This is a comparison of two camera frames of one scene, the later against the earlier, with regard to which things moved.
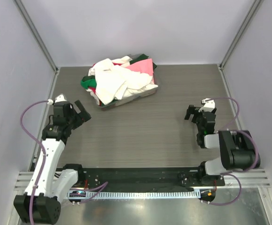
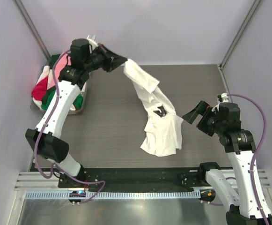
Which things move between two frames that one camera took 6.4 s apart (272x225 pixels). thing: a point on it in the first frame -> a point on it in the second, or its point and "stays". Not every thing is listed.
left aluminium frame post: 36,34 stays
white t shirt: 115,81 -> 163,133
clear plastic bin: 132,97 -> 44,89
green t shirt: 90,82 -> 49,93
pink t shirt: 145,66 -> 64,60
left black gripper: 82,117 -> 113,60
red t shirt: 94,89 -> 39,90
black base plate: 147,178 stays
